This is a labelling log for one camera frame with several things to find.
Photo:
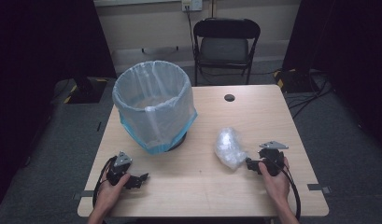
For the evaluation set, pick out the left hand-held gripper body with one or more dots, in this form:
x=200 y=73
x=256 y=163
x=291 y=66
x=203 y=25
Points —
x=118 y=169

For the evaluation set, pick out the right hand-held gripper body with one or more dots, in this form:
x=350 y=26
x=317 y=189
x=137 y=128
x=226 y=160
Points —
x=272 y=157

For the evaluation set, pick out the clear plastic bag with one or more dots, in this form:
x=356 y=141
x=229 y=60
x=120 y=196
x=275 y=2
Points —
x=228 y=150

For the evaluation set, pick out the black trash bin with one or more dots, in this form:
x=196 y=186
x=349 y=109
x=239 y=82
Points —
x=180 y=143

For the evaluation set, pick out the trash bin with plastic liner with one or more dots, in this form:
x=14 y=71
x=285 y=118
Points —
x=154 y=93

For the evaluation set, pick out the person's left hand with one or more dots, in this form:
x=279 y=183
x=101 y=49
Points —
x=109 y=194

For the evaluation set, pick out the person's right hand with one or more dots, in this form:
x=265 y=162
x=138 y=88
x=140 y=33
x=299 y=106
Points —
x=277 y=186

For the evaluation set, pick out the grey tape strip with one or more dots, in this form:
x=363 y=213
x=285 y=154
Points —
x=84 y=195
x=318 y=188

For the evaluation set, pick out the stand base with striped tape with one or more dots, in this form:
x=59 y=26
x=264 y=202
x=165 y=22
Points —
x=296 y=81
x=86 y=91

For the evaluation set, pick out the black folding chair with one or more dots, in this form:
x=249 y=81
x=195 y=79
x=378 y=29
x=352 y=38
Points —
x=224 y=46

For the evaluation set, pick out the black curtain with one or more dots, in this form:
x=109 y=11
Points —
x=39 y=77
x=350 y=46

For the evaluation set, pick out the flat grey floor stand base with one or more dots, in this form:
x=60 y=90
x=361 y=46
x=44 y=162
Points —
x=160 y=49

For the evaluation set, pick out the white wall outlet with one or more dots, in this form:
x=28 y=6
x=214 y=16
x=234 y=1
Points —
x=191 y=4

